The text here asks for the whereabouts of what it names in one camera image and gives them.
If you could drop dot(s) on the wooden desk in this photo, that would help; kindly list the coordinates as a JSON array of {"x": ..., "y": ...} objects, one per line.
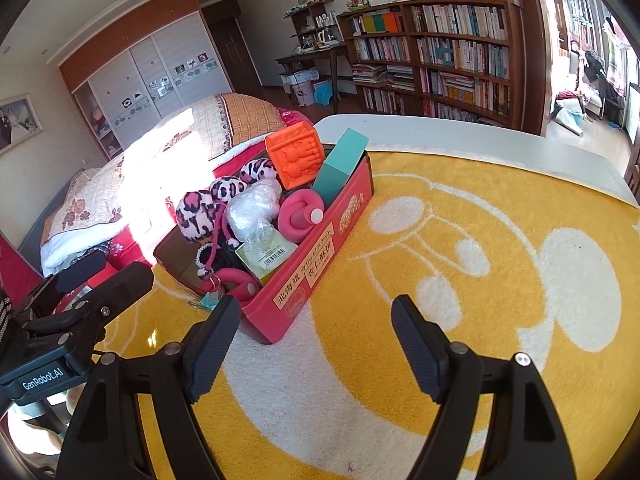
[{"x": 310, "y": 55}]

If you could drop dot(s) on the pink rubber knot toy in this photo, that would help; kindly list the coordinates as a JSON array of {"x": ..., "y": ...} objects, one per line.
[{"x": 295, "y": 220}]

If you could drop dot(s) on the white green carton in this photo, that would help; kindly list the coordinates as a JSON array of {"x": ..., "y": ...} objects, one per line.
[{"x": 265, "y": 255}]

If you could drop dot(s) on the leopard print sock ball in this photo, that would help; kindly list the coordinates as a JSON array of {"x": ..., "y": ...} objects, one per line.
[
  {"x": 250, "y": 170},
  {"x": 197, "y": 215}
]

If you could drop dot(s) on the red tin container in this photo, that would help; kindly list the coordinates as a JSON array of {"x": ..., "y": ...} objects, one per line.
[{"x": 320, "y": 260}]

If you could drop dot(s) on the framed wall photo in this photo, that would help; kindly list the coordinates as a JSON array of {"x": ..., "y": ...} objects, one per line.
[{"x": 17, "y": 122}]

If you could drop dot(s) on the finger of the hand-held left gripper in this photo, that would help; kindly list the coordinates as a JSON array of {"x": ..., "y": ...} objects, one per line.
[
  {"x": 125, "y": 282},
  {"x": 80, "y": 267}
]

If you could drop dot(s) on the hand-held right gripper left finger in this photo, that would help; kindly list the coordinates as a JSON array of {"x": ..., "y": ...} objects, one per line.
[{"x": 215, "y": 350}]

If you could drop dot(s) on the black fuzzy sock ball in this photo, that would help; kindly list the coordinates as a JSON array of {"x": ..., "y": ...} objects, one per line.
[{"x": 222, "y": 260}]

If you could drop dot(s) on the rows of books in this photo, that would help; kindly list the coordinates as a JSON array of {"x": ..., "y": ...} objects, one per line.
[{"x": 450, "y": 20}]

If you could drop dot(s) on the white wardrobe with pictures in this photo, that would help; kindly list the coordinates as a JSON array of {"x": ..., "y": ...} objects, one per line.
[{"x": 150, "y": 60}]

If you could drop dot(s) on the binder clip with teal tag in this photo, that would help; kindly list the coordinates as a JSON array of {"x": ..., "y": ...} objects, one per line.
[{"x": 209, "y": 301}]

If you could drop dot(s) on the wooden door frame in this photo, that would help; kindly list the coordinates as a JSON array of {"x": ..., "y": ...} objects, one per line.
[{"x": 532, "y": 35}]

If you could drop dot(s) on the red-orange embossed cube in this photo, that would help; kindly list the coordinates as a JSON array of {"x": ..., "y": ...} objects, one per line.
[{"x": 292, "y": 157}]

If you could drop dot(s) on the black clothes pile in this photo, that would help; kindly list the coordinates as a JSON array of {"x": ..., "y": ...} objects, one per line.
[{"x": 595, "y": 65}]

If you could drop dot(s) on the yellow white patterned towel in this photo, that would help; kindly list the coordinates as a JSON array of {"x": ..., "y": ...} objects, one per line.
[{"x": 450, "y": 200}]

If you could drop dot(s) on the bed with red blanket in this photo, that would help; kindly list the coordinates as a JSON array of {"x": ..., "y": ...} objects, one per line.
[{"x": 240, "y": 152}]

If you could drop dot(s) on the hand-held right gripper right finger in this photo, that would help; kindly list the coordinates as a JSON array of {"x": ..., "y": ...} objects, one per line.
[{"x": 417, "y": 350}]

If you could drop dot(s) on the dark wooden door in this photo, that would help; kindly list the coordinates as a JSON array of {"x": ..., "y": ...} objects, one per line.
[{"x": 235, "y": 50}]

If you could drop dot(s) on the blue plastic stool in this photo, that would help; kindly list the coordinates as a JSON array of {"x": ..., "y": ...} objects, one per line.
[{"x": 324, "y": 92}]

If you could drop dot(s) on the white plastic bin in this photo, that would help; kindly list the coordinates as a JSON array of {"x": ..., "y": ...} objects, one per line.
[{"x": 302, "y": 92}]

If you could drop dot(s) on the wooden desktop shelf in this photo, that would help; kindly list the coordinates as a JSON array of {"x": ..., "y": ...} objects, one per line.
[{"x": 300, "y": 15}]

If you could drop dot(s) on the orange plaid pillow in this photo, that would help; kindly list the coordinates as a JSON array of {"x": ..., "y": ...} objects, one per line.
[{"x": 250, "y": 115}]

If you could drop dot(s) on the teal box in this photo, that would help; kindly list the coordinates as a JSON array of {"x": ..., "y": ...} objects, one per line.
[{"x": 340, "y": 165}]

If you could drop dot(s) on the cream floral quilt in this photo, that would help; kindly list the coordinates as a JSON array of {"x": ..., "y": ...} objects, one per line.
[{"x": 85, "y": 210}]

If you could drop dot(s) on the wooden bookshelf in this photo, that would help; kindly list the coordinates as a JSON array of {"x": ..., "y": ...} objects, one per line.
[{"x": 517, "y": 60}]

